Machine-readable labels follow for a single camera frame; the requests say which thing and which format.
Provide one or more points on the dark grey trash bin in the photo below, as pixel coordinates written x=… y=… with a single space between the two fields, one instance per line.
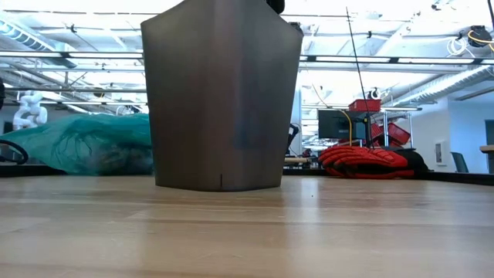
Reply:
x=220 y=108

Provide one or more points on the blue plastic trash bag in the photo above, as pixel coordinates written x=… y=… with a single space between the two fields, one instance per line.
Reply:
x=85 y=143

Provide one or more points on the black background robot arm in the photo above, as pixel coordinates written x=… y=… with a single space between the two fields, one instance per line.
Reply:
x=291 y=135

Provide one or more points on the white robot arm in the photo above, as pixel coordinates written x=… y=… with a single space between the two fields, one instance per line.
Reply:
x=29 y=112

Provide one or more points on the black computer monitor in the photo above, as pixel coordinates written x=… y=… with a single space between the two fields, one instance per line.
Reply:
x=335 y=123

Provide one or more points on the red storage bin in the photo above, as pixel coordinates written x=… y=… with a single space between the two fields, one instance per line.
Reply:
x=364 y=105

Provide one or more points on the red work glove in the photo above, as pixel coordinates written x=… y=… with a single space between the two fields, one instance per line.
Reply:
x=363 y=160

